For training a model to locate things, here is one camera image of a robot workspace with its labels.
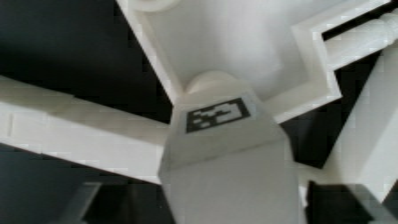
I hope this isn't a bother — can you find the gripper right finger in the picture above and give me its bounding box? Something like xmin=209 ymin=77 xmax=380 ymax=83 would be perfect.
xmin=303 ymin=181 xmax=398 ymax=224

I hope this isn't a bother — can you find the white chair leg with tag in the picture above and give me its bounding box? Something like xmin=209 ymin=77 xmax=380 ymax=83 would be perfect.
xmin=158 ymin=81 xmax=305 ymax=224

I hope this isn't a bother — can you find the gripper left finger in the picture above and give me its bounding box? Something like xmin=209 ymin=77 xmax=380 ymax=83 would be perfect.
xmin=55 ymin=182 xmax=119 ymax=224

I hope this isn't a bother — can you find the white chair seat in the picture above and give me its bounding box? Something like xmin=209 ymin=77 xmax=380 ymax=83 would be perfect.
xmin=115 ymin=0 xmax=392 ymax=121

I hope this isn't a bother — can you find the white U-shaped fence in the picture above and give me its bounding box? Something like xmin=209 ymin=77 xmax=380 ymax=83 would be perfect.
xmin=0 ymin=76 xmax=168 ymax=183

